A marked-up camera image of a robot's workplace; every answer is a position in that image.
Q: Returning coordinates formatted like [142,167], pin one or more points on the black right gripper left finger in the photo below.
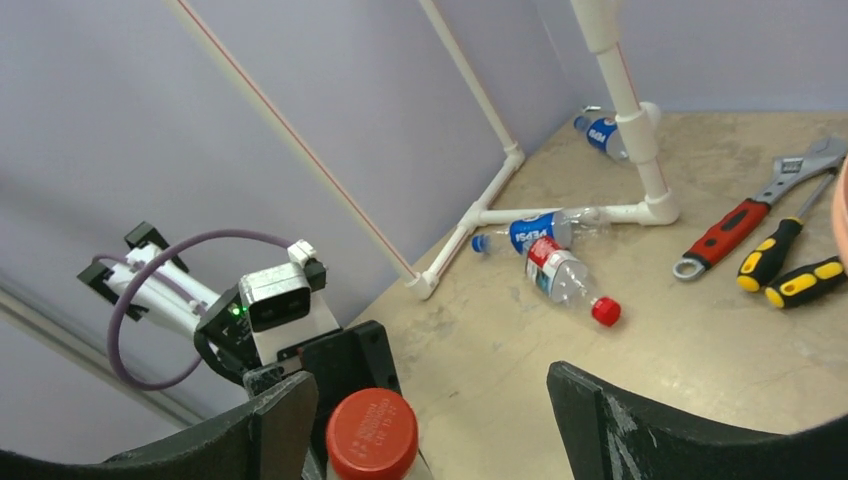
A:
[265,438]

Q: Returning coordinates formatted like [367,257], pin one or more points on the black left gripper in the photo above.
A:
[342,363]

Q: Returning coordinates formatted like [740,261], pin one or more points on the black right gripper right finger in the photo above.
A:
[612,433]

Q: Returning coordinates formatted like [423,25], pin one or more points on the clear bottle red cap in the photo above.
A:
[373,434]

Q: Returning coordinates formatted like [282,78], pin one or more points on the red label bottle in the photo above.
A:
[565,280]

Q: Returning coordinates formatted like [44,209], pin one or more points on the Pepsi bottle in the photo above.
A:
[565,227]

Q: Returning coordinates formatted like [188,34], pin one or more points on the orange plastic bin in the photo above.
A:
[838,214]

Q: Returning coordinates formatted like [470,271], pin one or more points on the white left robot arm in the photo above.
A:
[152,282]

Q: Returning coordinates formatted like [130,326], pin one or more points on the yellow black screwdriver left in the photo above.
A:
[763,264]

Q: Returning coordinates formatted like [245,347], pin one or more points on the yellow black screwdriver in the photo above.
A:
[806,283]
[763,264]

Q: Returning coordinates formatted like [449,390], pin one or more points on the yellow black screwdriver right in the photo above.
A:
[806,283]

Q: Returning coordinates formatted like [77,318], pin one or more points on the Pepsi bottle far corner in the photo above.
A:
[601,131]

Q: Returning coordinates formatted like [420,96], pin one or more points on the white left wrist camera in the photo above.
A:
[284,304]

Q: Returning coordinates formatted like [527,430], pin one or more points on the red handled adjustable wrench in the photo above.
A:
[822,156]

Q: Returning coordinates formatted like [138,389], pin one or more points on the white PVC pipe frame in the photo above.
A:
[638,121]

